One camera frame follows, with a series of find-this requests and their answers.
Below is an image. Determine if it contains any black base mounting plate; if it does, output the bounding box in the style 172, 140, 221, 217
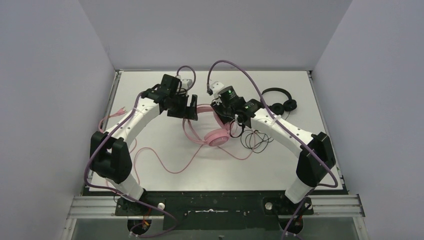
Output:
81, 185, 349, 233

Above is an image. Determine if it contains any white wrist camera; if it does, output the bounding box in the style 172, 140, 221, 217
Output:
209, 81, 227, 99
177, 76, 194, 91

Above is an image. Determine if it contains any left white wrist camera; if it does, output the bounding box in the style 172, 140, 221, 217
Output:
177, 76, 194, 91

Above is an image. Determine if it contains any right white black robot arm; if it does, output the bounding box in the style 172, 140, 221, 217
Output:
208, 82, 336, 214

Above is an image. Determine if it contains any purple cable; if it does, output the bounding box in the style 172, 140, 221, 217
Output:
206, 59, 339, 240
83, 65, 197, 239

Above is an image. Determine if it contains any black on-ear headphones with cable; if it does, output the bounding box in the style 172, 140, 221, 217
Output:
229, 87, 298, 154

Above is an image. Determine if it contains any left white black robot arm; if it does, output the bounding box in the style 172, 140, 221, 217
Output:
88, 74, 198, 214

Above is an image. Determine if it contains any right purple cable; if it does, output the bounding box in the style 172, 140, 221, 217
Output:
206, 59, 339, 240

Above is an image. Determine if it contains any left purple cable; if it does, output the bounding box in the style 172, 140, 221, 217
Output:
83, 65, 197, 239

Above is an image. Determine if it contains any pink over-ear headphones with cable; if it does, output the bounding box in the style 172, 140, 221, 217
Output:
98, 103, 258, 186

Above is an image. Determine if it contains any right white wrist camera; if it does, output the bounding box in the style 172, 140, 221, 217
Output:
209, 81, 227, 99

